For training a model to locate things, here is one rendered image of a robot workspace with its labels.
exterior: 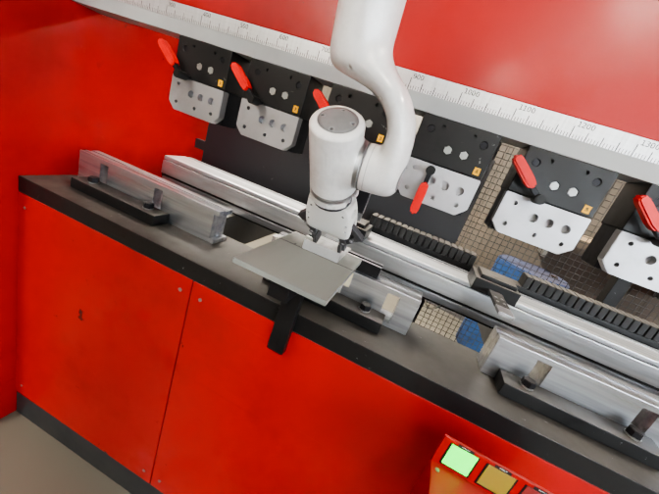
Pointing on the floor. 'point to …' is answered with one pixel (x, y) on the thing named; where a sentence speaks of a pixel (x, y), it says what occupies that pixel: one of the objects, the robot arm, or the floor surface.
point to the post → (613, 291)
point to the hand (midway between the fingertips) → (329, 240)
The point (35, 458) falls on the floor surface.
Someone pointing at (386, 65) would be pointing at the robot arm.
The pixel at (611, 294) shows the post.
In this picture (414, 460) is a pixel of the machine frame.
